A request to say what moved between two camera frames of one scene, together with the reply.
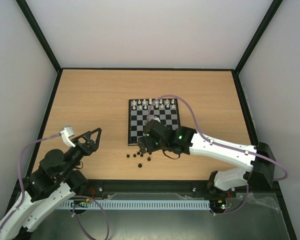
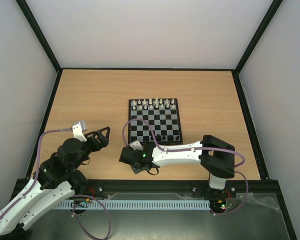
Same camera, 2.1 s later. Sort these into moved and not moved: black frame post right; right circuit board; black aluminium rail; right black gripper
Moved: right black gripper
Not moved: black frame post right; black aluminium rail; right circuit board
